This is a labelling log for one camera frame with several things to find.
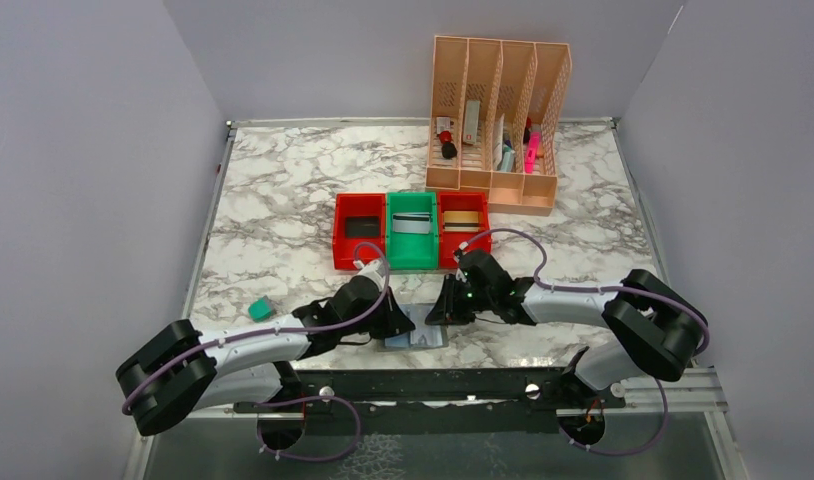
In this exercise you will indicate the teal pen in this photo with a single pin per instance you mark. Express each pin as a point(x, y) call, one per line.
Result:
point(506, 164)

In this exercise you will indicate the red plastic bin left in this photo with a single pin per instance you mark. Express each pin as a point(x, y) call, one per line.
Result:
point(346, 251)

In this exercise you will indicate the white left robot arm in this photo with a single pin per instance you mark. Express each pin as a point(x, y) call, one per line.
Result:
point(182, 369)

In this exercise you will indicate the gold striped card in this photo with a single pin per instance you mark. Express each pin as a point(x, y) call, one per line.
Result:
point(458, 221)

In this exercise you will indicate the red black marker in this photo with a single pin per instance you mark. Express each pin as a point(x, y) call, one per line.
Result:
point(447, 146)

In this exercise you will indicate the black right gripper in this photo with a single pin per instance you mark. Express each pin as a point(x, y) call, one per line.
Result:
point(452, 302)

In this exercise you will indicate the green plastic bin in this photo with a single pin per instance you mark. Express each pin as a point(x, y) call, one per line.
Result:
point(412, 251)

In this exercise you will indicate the grey card holder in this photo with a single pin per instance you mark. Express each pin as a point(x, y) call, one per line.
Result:
point(417, 314)

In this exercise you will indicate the pink highlighter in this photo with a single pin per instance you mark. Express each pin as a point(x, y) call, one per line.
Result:
point(532, 151)

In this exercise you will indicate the white red box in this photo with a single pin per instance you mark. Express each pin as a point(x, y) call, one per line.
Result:
point(470, 122)

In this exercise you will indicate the red plastic bin right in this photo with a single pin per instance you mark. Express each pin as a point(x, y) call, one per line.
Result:
point(450, 242)

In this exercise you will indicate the peach desk organizer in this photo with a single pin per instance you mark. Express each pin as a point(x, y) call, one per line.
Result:
point(521, 86)

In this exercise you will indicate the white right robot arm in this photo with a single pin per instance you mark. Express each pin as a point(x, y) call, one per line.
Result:
point(655, 331)

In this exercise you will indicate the black card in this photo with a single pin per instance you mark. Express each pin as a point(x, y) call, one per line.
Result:
point(362, 227)

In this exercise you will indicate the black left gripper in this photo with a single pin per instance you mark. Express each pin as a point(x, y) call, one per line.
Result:
point(386, 315)

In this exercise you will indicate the teal eraser block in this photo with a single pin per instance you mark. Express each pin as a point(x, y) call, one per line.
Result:
point(261, 310)

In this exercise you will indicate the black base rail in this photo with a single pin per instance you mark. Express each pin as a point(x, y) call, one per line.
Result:
point(425, 401)

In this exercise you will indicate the red plastic bin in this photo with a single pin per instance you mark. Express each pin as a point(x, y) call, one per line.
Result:
point(346, 251)
point(450, 242)

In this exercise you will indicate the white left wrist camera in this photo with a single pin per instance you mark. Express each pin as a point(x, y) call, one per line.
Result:
point(377, 271)

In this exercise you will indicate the silver striped card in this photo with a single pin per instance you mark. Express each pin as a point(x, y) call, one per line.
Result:
point(411, 223)

